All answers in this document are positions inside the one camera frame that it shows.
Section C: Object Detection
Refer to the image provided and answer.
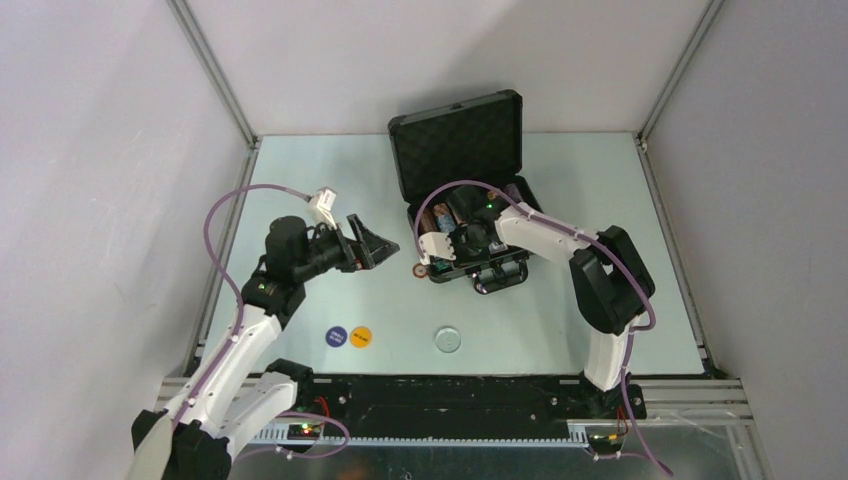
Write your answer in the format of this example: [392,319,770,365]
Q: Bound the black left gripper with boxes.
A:
[293,214,397,282]

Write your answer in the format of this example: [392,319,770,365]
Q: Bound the orange poker chip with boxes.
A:
[412,263,429,278]

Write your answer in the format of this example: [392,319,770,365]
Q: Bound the black poker case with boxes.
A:
[387,90,540,295]

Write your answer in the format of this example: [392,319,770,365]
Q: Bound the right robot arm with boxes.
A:
[446,183,656,418]

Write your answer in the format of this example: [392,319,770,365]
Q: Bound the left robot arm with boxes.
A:
[127,214,400,479]

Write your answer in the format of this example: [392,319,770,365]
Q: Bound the blue orange chip stack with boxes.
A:
[438,212,457,234]

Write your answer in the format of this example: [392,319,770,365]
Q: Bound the brown chip stack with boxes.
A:
[432,205,456,233]

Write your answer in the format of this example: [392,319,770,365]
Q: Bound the purple green chip stack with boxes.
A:
[503,183,524,203]

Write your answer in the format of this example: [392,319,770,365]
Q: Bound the yellow big blind button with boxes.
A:
[350,326,373,349]

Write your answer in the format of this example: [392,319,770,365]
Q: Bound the blue small blind button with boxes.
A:
[325,326,348,348]

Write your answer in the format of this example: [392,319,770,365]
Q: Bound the clear dealer button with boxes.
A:
[434,326,462,354]

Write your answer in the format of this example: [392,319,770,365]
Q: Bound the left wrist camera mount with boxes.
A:
[307,187,337,230]

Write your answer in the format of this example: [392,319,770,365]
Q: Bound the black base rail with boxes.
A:
[295,375,647,440]

